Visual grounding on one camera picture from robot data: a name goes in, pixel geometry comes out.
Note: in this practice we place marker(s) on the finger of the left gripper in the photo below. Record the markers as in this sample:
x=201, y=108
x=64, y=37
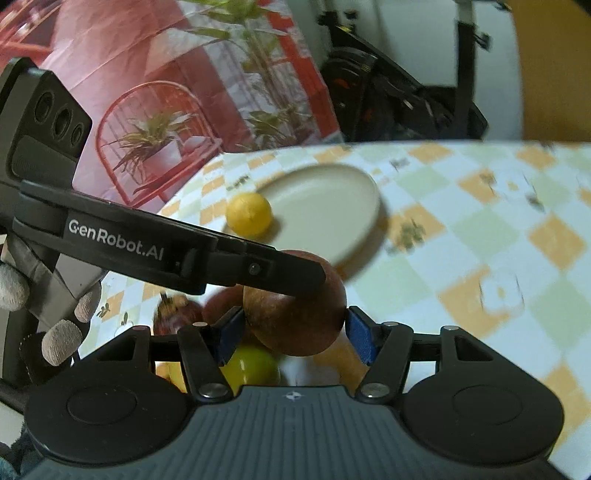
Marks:
x=255, y=265

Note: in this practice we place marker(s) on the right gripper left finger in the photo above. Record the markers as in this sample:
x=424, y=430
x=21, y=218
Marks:
x=204, y=349

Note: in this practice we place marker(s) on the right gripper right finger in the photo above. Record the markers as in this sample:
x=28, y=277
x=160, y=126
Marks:
x=385, y=348

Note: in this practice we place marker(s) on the green apple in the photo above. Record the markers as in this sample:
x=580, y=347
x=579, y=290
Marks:
x=251, y=366

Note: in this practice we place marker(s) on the dark purple mangosteen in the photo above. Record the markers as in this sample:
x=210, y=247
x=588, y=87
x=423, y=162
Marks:
x=174, y=312

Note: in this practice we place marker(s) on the yellow lemon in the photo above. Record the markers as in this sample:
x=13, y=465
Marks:
x=249, y=214

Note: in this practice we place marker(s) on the brownish red apple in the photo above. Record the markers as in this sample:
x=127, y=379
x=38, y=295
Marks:
x=298, y=326

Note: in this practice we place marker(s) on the orange tangerine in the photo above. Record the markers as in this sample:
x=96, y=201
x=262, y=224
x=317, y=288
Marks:
x=171, y=371

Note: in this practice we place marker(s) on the gloved left hand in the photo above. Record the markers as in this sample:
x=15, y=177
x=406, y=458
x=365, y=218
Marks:
x=62, y=298

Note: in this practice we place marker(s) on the beige round plate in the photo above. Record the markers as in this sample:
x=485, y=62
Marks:
x=327, y=210

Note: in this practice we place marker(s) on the red printed backdrop cloth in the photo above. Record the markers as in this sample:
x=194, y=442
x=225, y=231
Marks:
x=169, y=85

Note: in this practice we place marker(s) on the checkered floral tablecloth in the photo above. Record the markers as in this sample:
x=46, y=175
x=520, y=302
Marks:
x=493, y=237

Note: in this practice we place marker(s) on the teal fluffy blanket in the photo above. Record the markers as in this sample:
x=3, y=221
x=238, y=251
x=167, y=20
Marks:
x=19, y=458

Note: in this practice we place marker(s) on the black exercise bike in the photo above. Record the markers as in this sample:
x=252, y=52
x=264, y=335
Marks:
x=375, y=99

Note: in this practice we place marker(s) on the wooden door panel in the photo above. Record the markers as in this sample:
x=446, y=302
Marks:
x=554, y=47

